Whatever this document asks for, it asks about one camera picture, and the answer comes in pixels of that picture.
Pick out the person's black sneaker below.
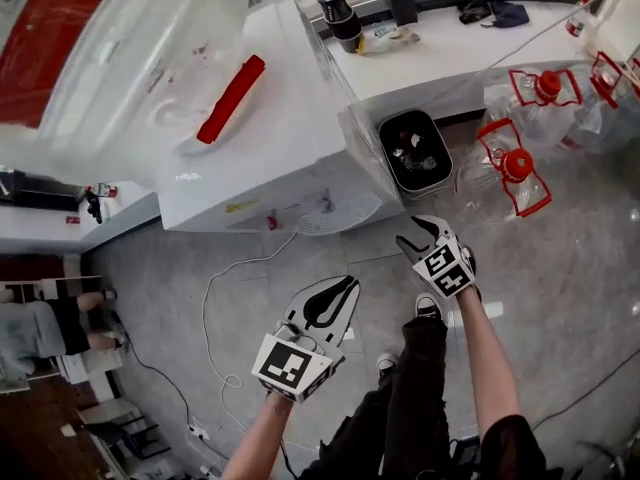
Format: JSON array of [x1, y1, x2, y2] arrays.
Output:
[[375, 351, 401, 377], [414, 292, 444, 322]]

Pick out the red and white can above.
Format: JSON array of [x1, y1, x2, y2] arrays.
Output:
[[84, 182, 119, 200]]

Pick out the person's black trousers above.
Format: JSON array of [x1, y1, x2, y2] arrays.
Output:
[[298, 315, 454, 480]]

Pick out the navy blue cloth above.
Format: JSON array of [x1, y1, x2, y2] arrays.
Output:
[[481, 0, 531, 30]]

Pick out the thin white cable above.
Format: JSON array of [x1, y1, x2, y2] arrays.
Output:
[[474, 0, 640, 78]]

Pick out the black trash bin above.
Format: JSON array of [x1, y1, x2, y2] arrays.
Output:
[[377, 109, 454, 201]]

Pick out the person's left black sneaker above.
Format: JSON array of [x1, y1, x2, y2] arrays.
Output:
[[375, 351, 401, 377]]

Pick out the white side counter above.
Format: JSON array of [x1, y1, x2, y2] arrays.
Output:
[[0, 181, 162, 255]]

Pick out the person's black sleeve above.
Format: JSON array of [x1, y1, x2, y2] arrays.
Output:
[[478, 414, 564, 480]]

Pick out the black crumpled cloth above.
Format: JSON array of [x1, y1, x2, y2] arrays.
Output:
[[458, 0, 494, 26]]

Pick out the person's left forearm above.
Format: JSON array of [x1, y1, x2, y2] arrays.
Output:
[[221, 391, 296, 480]]

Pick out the black countertop appliance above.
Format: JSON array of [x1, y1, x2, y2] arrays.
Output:
[[0, 167, 87, 213]]

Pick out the white counter cabinet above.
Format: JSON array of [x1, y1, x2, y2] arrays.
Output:
[[294, 0, 640, 122]]

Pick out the long black floor cable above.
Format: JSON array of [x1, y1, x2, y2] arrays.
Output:
[[531, 347, 640, 432]]

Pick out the large water jug red label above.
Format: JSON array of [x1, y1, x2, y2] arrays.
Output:
[[0, 0, 281, 189]]

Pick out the empty clear jug red cap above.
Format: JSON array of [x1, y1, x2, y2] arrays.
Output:
[[453, 117, 554, 225], [481, 65, 596, 150], [558, 50, 640, 157]]

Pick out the black cylindrical flask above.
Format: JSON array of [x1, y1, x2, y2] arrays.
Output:
[[315, 0, 364, 55]]

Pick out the white power cable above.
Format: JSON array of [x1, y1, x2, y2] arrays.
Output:
[[201, 231, 299, 435]]

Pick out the crumpled white wrapper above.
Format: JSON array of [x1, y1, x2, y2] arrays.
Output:
[[372, 23, 422, 45]]

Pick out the person's right black sneaker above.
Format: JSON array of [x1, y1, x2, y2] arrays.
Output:
[[414, 292, 444, 322]]

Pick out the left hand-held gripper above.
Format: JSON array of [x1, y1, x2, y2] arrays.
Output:
[[251, 274, 362, 405]]

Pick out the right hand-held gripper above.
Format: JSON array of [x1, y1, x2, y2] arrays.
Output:
[[395, 214, 477, 301]]

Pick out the person's right forearm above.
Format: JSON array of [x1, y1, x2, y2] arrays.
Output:
[[456, 284, 522, 440]]

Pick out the black metal stool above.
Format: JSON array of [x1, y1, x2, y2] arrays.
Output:
[[88, 407, 172, 463]]

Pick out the red plastic handle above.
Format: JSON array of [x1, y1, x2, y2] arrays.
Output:
[[196, 54, 267, 145]]

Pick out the small bottle red label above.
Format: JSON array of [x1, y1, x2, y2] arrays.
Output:
[[564, 0, 592, 39]]

